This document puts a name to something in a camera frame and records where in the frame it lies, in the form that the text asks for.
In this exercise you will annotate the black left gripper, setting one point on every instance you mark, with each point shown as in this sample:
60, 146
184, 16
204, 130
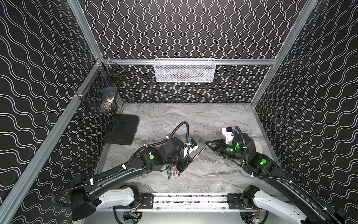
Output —
184, 163

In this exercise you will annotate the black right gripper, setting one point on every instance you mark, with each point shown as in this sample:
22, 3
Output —
220, 144

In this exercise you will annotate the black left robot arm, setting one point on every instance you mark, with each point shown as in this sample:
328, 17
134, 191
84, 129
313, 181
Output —
83, 197

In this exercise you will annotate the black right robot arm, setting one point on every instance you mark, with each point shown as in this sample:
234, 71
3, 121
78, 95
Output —
302, 208

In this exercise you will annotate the white tape roll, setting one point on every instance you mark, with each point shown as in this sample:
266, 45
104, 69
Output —
258, 146

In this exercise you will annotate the black plastic case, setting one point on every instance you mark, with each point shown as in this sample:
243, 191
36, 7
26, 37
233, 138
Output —
122, 129

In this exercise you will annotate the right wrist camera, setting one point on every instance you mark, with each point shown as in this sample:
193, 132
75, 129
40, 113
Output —
228, 133

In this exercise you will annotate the white wire basket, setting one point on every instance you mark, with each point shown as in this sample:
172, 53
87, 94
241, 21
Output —
185, 73

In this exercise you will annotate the black wire basket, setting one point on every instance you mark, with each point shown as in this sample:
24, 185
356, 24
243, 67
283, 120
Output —
102, 92

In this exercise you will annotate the aluminium back rail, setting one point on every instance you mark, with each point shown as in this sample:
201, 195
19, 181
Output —
177, 61

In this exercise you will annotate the aluminium left side rail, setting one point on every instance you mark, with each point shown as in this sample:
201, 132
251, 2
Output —
28, 177

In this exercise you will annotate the aluminium corner post right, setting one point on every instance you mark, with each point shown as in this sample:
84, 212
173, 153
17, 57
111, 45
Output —
285, 48

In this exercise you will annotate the aluminium corner post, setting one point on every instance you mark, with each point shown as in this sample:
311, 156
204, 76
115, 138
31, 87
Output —
85, 28
285, 48

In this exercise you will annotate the aluminium corner post left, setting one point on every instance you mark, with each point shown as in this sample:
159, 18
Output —
85, 28

